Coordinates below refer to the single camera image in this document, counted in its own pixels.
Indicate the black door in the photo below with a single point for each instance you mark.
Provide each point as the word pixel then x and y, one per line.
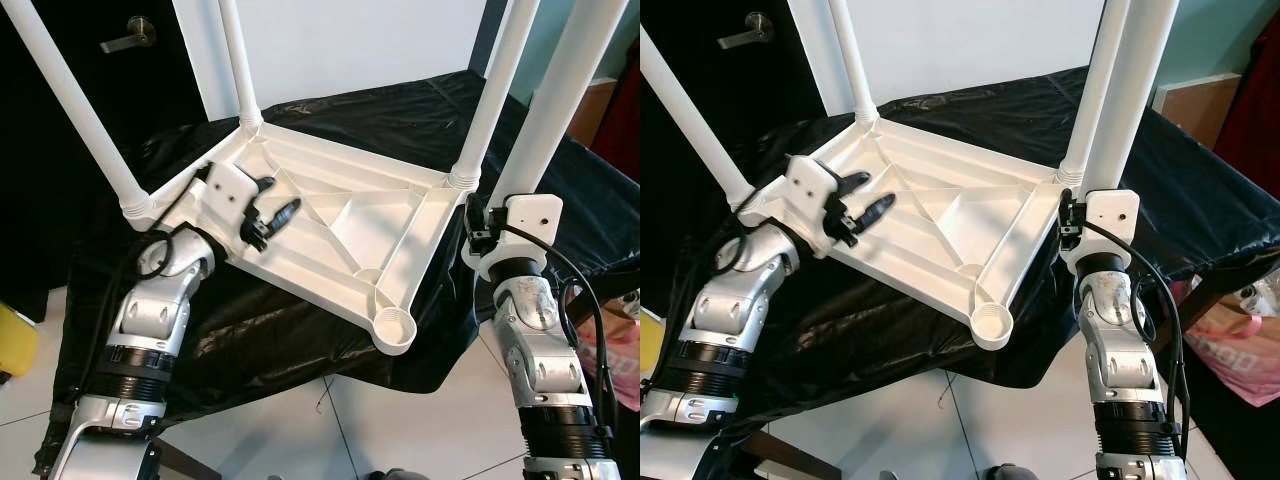
pixel 760 110
pixel 100 110

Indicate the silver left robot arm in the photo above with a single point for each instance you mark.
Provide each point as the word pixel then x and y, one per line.
pixel 150 310
pixel 730 310

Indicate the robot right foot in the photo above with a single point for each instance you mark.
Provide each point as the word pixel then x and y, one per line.
pixel 398 474
pixel 1012 472

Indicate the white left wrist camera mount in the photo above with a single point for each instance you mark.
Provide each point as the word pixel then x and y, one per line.
pixel 812 190
pixel 228 195

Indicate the dark red cloth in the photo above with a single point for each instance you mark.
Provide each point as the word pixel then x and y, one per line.
pixel 1262 110

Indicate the white plastic table leg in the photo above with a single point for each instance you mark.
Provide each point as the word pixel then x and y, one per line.
pixel 565 90
pixel 1095 90
pixel 240 60
pixel 70 90
pixel 1135 90
pixel 850 60
pixel 495 90
pixel 690 110

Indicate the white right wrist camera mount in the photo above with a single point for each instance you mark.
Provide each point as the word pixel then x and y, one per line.
pixel 530 225
pixel 1110 220

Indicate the dark grey pillar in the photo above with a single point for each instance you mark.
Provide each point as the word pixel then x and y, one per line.
pixel 487 40

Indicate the white board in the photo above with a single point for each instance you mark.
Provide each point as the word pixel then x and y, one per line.
pixel 960 45

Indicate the brown wooden cabinet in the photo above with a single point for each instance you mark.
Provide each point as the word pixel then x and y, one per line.
pixel 1195 110
pixel 595 110

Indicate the white plastic table top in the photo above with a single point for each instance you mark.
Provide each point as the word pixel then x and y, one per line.
pixel 350 230
pixel 950 225

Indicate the white grey small device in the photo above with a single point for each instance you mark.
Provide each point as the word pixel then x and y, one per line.
pixel 1262 297

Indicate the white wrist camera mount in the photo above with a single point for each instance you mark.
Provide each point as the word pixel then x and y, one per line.
pixel 530 225
pixel 228 195
pixel 1110 220
pixel 812 190

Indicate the black plastic sheet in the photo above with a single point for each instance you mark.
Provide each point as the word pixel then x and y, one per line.
pixel 960 105
pixel 350 110

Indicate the yellow bag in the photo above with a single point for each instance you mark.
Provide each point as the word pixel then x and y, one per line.
pixel 15 340
pixel 650 338

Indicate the pink plastic bag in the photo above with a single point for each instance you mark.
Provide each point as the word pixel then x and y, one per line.
pixel 1240 355
pixel 620 350

